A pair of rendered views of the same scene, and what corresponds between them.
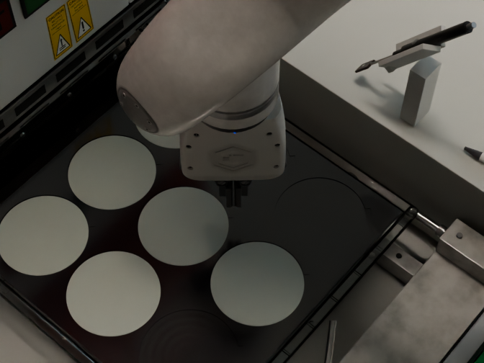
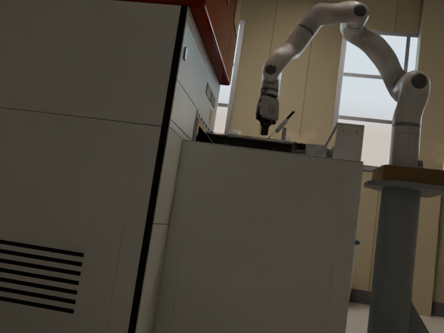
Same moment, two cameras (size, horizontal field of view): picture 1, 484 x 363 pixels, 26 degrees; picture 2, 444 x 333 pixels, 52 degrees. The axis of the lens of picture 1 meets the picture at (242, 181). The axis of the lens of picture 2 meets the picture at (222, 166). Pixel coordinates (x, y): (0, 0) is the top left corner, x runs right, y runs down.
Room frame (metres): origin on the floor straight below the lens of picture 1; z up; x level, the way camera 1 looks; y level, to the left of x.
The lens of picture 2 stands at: (-1.00, 1.21, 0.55)
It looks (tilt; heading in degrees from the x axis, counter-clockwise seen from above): 7 degrees up; 327
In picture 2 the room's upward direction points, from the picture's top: 8 degrees clockwise
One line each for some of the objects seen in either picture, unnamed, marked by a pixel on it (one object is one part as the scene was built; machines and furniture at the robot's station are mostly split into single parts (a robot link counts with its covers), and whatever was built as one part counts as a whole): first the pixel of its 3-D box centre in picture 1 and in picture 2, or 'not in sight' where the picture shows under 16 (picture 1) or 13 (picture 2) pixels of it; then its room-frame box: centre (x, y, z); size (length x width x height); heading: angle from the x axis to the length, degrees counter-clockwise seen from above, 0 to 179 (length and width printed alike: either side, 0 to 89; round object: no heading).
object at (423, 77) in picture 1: (410, 68); (281, 131); (0.69, -0.18, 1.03); 0.06 x 0.04 x 0.13; 49
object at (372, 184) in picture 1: (288, 126); not in sight; (0.71, -0.05, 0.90); 0.37 x 0.01 x 0.01; 49
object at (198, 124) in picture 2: (40, 134); (204, 140); (0.70, 0.23, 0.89); 0.44 x 0.02 x 0.10; 139
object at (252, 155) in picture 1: (232, 125); (267, 107); (0.58, 0.01, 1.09); 0.10 x 0.07 x 0.11; 91
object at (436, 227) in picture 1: (430, 223); not in sight; (0.58, -0.21, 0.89); 0.05 x 0.01 x 0.01; 49
